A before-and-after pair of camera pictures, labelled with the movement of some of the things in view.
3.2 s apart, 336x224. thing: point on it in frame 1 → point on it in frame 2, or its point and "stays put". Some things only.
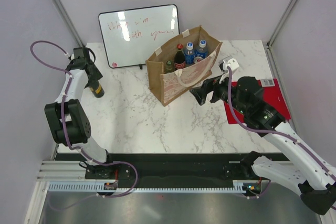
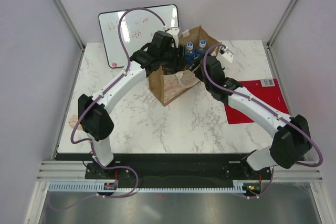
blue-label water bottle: x=189 y=55 stays put
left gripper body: x=96 y=75 → x=169 y=59
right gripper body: x=220 y=91 → x=198 y=74
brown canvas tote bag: x=167 y=87 stays put
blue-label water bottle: x=202 y=50 stays put
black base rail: x=151 y=170 stays put
